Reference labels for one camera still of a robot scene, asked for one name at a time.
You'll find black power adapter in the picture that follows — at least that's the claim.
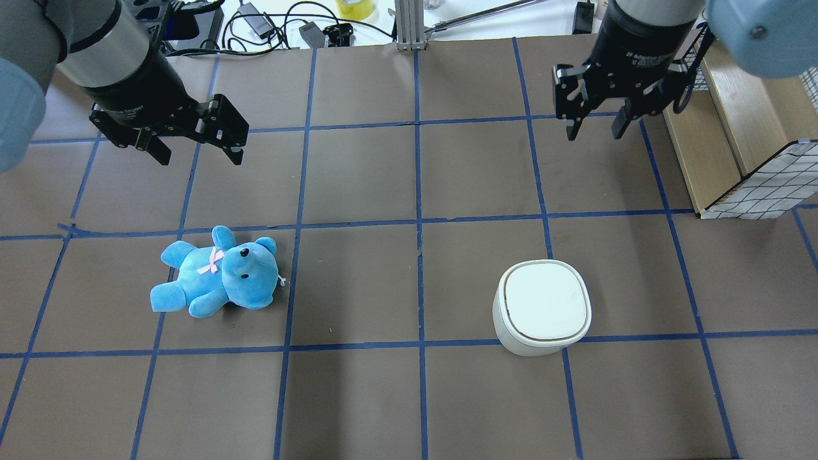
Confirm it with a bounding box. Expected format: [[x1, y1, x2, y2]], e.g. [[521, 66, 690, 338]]
[[571, 1, 596, 35]]

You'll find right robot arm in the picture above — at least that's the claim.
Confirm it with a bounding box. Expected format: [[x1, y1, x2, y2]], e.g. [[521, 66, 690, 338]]
[[552, 1, 817, 141]]

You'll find yellow tape roll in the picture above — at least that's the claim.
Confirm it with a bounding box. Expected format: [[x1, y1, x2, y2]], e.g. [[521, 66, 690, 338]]
[[336, 0, 376, 21]]

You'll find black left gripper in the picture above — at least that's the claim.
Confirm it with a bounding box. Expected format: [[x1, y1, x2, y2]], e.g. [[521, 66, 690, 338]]
[[84, 46, 249, 166]]

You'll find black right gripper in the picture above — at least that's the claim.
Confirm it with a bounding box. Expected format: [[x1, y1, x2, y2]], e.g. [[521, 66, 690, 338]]
[[552, 6, 700, 142]]

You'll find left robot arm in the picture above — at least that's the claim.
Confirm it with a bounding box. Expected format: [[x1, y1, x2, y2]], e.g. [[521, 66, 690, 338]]
[[1, 1, 249, 172]]

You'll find aluminium frame post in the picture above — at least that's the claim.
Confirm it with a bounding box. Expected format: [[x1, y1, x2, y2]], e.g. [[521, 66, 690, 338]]
[[394, 1, 428, 50]]

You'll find blue teddy bear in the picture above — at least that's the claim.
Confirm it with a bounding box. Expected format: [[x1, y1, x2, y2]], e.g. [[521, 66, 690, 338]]
[[150, 226, 288, 318]]

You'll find white trash can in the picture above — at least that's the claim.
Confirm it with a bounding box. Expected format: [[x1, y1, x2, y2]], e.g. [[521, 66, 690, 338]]
[[491, 259, 592, 357]]

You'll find checkered wooden box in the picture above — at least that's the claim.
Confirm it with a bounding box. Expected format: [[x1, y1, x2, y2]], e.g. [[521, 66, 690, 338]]
[[664, 36, 817, 220]]

